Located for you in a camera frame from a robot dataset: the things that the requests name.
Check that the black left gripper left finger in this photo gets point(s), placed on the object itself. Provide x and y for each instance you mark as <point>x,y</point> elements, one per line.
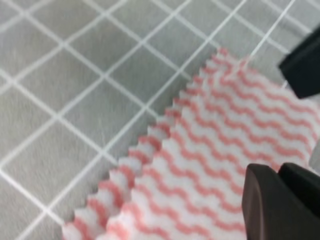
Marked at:
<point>260,209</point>

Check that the grey checked tablecloth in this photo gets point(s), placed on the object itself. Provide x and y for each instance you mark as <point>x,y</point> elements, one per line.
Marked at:
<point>81,80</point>

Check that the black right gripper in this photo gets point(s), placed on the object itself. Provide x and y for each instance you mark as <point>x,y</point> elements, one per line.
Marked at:
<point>301,67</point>

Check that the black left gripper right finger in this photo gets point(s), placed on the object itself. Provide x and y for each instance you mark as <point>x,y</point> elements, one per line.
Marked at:
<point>298,198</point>

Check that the pink white wavy towel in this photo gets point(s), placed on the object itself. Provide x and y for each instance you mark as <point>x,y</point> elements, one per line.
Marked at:
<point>184,179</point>

